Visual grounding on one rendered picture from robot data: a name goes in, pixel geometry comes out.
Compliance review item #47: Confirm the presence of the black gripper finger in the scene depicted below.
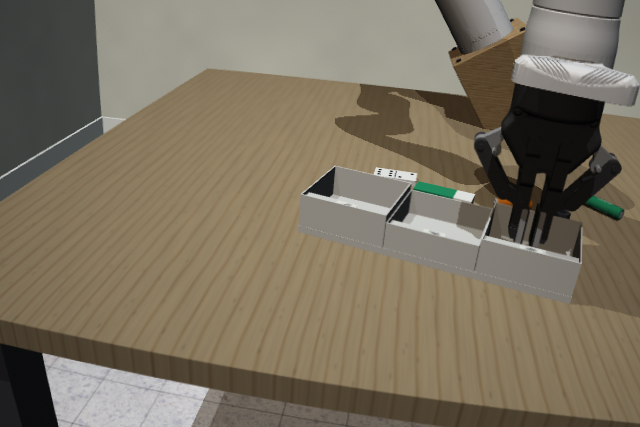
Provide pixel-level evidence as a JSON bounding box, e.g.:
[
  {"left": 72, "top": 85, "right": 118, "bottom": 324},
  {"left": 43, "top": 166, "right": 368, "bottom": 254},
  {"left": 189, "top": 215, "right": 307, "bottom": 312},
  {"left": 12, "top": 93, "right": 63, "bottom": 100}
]
[
  {"left": 474, "top": 126, "right": 543, "bottom": 244},
  {"left": 529, "top": 140, "right": 622, "bottom": 248}
]

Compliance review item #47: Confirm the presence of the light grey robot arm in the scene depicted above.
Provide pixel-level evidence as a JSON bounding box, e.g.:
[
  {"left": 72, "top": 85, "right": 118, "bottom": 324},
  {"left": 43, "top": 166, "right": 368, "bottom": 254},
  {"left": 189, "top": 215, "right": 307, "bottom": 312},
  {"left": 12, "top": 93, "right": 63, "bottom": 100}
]
[{"left": 435, "top": 0, "right": 640, "bottom": 106}]

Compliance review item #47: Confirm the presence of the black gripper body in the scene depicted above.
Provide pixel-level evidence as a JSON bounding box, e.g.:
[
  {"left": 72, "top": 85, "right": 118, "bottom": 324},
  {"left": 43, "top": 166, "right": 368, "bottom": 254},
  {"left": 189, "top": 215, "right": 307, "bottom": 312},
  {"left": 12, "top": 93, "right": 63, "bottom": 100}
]
[{"left": 501, "top": 83, "right": 605, "bottom": 176}]

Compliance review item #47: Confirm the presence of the green battery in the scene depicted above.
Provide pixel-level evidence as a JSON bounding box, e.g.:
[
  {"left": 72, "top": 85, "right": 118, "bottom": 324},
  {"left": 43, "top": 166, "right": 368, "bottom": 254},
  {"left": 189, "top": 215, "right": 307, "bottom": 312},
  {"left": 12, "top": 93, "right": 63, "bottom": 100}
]
[{"left": 583, "top": 196, "right": 624, "bottom": 220}]

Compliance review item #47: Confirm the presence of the white domino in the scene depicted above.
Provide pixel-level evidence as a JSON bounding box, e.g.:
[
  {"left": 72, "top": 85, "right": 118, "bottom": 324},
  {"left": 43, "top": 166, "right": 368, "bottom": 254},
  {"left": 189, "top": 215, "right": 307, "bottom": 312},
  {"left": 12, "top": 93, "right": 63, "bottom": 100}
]
[{"left": 374, "top": 167, "right": 417, "bottom": 187}]

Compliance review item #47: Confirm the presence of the grey three-compartment bin rack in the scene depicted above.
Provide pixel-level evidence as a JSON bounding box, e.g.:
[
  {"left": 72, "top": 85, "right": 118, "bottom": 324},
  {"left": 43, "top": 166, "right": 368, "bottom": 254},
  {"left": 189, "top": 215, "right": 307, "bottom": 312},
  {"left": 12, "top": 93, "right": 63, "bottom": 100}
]
[{"left": 298, "top": 166, "right": 583, "bottom": 304}]

